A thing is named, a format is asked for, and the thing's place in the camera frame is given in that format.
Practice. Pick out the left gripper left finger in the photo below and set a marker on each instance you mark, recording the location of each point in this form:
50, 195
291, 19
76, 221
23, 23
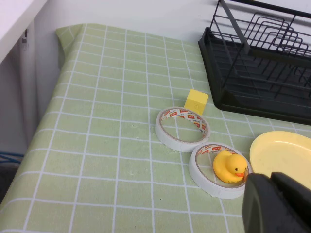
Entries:
262, 208

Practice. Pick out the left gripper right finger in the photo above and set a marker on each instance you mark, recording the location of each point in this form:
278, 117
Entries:
298, 199

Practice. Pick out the yellow round plate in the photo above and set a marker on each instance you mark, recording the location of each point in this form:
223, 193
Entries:
279, 153

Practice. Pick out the yellow rubber duck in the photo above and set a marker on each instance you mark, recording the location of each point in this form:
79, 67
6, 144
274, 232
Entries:
227, 167

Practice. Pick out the white tape roll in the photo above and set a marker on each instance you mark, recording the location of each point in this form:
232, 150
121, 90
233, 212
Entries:
167, 142
201, 182

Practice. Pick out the yellow cube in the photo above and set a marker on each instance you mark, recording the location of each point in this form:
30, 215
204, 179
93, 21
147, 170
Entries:
195, 100

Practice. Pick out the green checkered tablecloth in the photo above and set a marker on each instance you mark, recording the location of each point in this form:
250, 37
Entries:
97, 145

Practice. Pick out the white cabinet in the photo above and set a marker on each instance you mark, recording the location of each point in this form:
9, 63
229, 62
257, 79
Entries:
22, 80

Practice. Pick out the small metal cabinet latch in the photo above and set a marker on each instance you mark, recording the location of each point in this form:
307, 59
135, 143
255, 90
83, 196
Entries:
25, 40

